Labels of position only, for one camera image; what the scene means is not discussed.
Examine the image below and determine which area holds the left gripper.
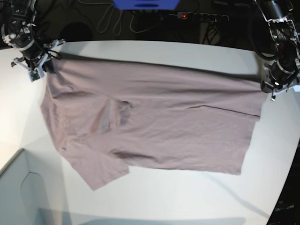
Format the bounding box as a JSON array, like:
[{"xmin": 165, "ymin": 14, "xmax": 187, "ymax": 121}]
[{"xmin": 261, "ymin": 63, "xmax": 300, "ymax": 101}]

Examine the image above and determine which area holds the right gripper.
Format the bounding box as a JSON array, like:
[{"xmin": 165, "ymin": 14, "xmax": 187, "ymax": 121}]
[{"xmin": 11, "ymin": 39, "xmax": 66, "ymax": 73}]

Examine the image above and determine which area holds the mauve t-shirt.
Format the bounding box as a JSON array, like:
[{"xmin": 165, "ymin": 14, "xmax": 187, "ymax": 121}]
[{"xmin": 41, "ymin": 60, "xmax": 267, "ymax": 190}]

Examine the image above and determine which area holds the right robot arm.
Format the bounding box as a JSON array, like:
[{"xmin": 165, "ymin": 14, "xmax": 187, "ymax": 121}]
[{"xmin": 0, "ymin": 0, "xmax": 66, "ymax": 82}]

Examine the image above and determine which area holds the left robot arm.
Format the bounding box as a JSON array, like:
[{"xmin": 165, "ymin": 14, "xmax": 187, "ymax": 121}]
[{"xmin": 248, "ymin": 0, "xmax": 300, "ymax": 101}]

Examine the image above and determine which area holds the blue box overhead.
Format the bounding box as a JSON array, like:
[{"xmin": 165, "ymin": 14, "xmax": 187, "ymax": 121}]
[{"xmin": 113, "ymin": 0, "xmax": 180, "ymax": 10}]

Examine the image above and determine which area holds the black power strip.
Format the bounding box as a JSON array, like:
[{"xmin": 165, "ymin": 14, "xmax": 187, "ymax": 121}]
[{"xmin": 176, "ymin": 12, "xmax": 230, "ymax": 23}]

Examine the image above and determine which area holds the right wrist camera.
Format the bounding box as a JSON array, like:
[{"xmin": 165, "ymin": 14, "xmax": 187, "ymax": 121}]
[{"xmin": 28, "ymin": 67, "xmax": 44, "ymax": 82}]

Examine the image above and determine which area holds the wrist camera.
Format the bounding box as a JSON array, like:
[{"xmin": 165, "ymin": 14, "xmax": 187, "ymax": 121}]
[
  {"xmin": 28, "ymin": 67, "xmax": 44, "ymax": 82},
  {"xmin": 292, "ymin": 84, "xmax": 300, "ymax": 92}
]

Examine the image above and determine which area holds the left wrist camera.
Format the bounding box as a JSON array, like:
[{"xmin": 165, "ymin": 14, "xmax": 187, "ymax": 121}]
[{"xmin": 292, "ymin": 84, "xmax": 300, "ymax": 92}]

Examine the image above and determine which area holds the grey looped cable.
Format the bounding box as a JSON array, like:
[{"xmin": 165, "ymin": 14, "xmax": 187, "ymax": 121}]
[{"xmin": 97, "ymin": 4, "xmax": 125, "ymax": 36}]

